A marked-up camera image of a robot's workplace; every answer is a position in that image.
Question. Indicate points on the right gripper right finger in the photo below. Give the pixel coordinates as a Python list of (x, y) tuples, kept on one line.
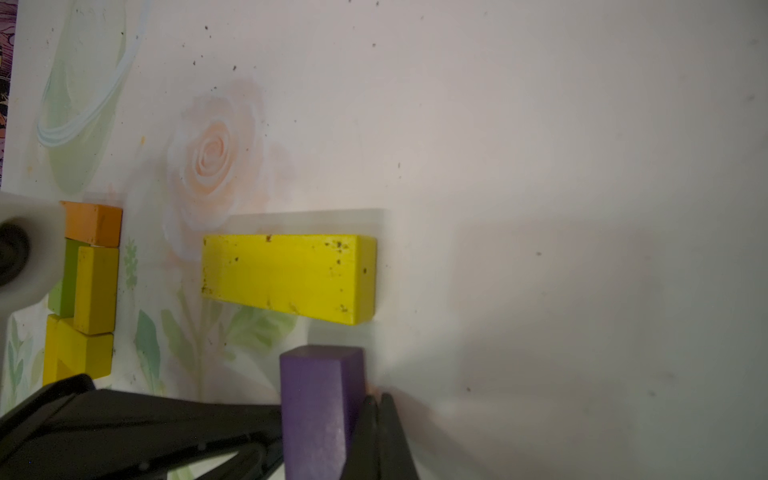
[(379, 448)]

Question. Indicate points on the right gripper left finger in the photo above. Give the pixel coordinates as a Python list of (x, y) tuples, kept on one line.
[(70, 429)]

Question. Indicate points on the yellow long block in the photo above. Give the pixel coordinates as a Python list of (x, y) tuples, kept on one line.
[(51, 351), (78, 353)]

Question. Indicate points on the purple block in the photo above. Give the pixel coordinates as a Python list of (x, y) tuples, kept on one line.
[(322, 390)]

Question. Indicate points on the lime green block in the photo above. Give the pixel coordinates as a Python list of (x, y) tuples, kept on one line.
[(61, 298)]

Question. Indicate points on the yellow small block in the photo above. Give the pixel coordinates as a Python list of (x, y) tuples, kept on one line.
[(96, 290)]

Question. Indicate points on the orange block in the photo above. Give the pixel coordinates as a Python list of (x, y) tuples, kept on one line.
[(93, 224)]

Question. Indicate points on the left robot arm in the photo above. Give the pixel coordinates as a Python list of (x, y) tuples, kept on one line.
[(32, 251)]

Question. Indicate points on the clear glass bowl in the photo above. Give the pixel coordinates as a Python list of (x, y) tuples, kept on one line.
[(97, 47)]

